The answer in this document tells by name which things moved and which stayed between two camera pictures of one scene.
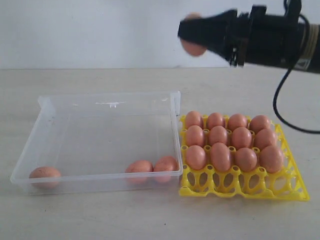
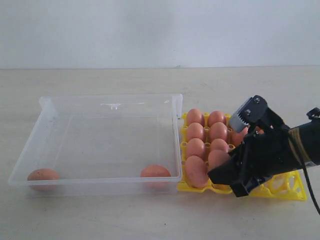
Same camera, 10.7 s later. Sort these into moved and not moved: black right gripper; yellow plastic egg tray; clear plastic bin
Moved: black right gripper
Not moved: yellow plastic egg tray; clear plastic bin
